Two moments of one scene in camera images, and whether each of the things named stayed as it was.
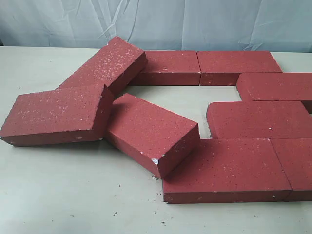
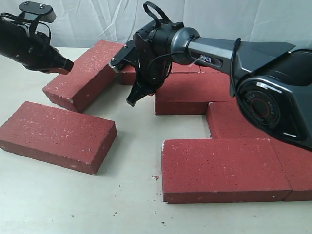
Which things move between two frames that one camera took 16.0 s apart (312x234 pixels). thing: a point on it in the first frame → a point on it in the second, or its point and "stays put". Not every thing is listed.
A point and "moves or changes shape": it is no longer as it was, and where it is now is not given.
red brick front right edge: [295, 155] stays put
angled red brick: [116, 66] moves or changes shape
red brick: [72, 114] → [69, 139]
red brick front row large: [228, 170] stays put
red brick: [157, 139] → [189, 93]
